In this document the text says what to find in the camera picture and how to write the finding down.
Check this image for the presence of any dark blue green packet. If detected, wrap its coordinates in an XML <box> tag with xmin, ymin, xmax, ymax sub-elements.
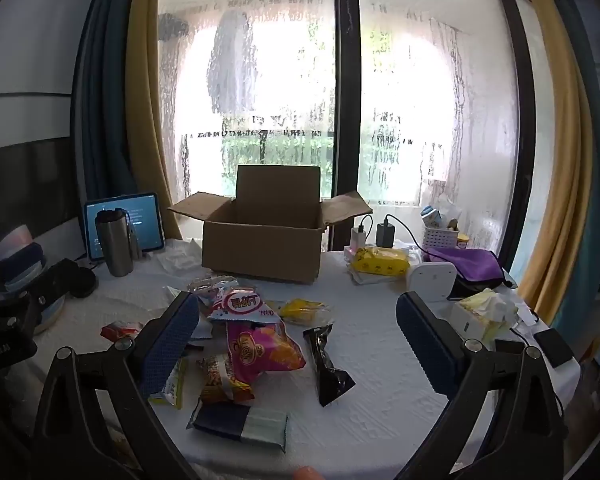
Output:
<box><xmin>186</xmin><ymin>400</ymin><xmax>292</xmax><ymax>454</ymax></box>

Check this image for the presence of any yellow curtain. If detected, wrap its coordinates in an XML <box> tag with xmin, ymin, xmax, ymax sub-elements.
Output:
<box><xmin>125</xmin><ymin>0</ymin><xmax>183</xmax><ymax>241</ymax></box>
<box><xmin>515</xmin><ymin>0</ymin><xmax>598</xmax><ymax>318</ymax></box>

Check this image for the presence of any brown snack packet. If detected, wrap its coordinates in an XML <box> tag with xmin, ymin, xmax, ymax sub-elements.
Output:
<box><xmin>198</xmin><ymin>354</ymin><xmax>257</xmax><ymax>407</ymax></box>

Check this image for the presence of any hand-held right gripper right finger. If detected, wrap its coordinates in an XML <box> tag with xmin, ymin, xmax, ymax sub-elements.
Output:
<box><xmin>395</xmin><ymin>290</ymin><xmax>569</xmax><ymax>480</ymax></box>

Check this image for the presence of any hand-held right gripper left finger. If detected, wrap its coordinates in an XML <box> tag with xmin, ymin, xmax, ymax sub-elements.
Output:
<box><xmin>30</xmin><ymin>290</ymin><xmax>203</xmax><ymax>480</ymax></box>

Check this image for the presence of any yellow wet wipes pack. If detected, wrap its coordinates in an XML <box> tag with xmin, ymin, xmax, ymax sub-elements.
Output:
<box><xmin>352</xmin><ymin>246</ymin><xmax>411</xmax><ymax>278</ymax></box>

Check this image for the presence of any black phone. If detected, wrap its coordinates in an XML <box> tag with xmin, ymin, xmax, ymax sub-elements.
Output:
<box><xmin>534</xmin><ymin>330</ymin><xmax>576</xmax><ymax>367</ymax></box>

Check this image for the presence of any steel travel tumbler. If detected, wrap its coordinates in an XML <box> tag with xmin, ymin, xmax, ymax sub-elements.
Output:
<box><xmin>95</xmin><ymin>208</ymin><xmax>135</xmax><ymax>277</ymax></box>

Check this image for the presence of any pink snack packet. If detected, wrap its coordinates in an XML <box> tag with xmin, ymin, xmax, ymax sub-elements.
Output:
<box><xmin>226</xmin><ymin>319</ymin><xmax>307</xmax><ymax>386</ymax></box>

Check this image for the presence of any white plastic basket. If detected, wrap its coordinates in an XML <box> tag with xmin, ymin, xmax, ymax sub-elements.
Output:
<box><xmin>424</xmin><ymin>225</ymin><xmax>461</xmax><ymax>252</ymax></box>

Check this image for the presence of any white folded plastic bag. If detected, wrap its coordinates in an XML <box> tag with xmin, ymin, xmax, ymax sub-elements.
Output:
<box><xmin>150</xmin><ymin>239</ymin><xmax>206</xmax><ymax>276</ymax></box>

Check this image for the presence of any black charger cable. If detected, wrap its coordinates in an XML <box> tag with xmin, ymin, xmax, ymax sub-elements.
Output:
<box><xmin>384</xmin><ymin>214</ymin><xmax>431</xmax><ymax>253</ymax></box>

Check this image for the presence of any black window frame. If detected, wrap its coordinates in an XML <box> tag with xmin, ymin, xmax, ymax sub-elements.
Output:
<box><xmin>331</xmin><ymin>0</ymin><xmax>362</xmax><ymax>252</ymax></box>

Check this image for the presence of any blue curtain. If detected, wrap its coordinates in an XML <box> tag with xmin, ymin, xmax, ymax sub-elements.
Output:
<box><xmin>70</xmin><ymin>0</ymin><xmax>146</xmax><ymax>201</ymax></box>

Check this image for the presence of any black round puck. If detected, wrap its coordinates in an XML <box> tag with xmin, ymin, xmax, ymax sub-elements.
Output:
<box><xmin>69</xmin><ymin>266</ymin><xmax>99</xmax><ymax>302</ymax></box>

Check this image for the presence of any white rounded device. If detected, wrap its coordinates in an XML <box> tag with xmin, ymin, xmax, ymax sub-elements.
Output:
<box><xmin>406</xmin><ymin>261</ymin><xmax>456</xmax><ymax>302</ymax></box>

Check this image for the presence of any cardboard box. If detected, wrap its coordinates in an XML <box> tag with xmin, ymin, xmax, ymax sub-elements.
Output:
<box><xmin>167</xmin><ymin>165</ymin><xmax>373</xmax><ymax>285</ymax></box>

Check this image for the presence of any purple cloth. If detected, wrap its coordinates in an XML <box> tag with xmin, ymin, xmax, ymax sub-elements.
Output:
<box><xmin>424</xmin><ymin>247</ymin><xmax>506</xmax><ymax>281</ymax></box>

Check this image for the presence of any tablet with blue case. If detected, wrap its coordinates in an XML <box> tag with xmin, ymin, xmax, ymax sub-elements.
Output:
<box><xmin>83</xmin><ymin>192</ymin><xmax>166</xmax><ymax>262</ymax></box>

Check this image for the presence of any clear plastic snack packet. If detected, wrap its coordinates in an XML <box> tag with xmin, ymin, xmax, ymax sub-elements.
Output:
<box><xmin>186</xmin><ymin>274</ymin><xmax>237</xmax><ymax>306</ymax></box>

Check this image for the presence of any hanging grey garment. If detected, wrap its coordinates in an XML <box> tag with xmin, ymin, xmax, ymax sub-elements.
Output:
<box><xmin>206</xmin><ymin>10</ymin><xmax>259</xmax><ymax>113</ymax></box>

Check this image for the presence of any blue white carton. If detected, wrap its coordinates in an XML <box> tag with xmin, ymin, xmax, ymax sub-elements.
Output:
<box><xmin>420</xmin><ymin>205</ymin><xmax>446</xmax><ymax>228</ymax></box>

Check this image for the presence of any red white snack packet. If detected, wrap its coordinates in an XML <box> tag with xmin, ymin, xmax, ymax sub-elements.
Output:
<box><xmin>207</xmin><ymin>286</ymin><xmax>281</xmax><ymax>323</ymax></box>

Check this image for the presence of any small red snack packet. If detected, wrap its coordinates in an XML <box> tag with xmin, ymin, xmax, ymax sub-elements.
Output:
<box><xmin>100</xmin><ymin>321</ymin><xmax>145</xmax><ymax>344</ymax></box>

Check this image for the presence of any yellow green snack packet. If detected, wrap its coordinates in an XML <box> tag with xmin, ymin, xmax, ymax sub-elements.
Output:
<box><xmin>148</xmin><ymin>357</ymin><xmax>189</xmax><ymax>411</ymax></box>

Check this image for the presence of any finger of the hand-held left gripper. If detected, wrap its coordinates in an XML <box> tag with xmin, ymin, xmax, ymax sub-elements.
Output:
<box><xmin>0</xmin><ymin>294</ymin><xmax>32</xmax><ymax>335</ymax></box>
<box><xmin>27</xmin><ymin>258</ymin><xmax>83</xmax><ymax>328</ymax></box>

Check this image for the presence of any white tissue box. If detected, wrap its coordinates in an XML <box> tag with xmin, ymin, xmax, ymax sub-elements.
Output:
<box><xmin>450</xmin><ymin>289</ymin><xmax>519</xmax><ymax>347</ymax></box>

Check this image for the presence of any black snack packet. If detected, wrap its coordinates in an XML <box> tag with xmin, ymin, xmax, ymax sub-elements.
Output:
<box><xmin>302</xmin><ymin>323</ymin><xmax>357</xmax><ymax>408</ymax></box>

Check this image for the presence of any white tablecloth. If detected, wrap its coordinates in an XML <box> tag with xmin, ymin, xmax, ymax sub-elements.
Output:
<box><xmin>10</xmin><ymin>237</ymin><xmax>581</xmax><ymax>480</ymax></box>

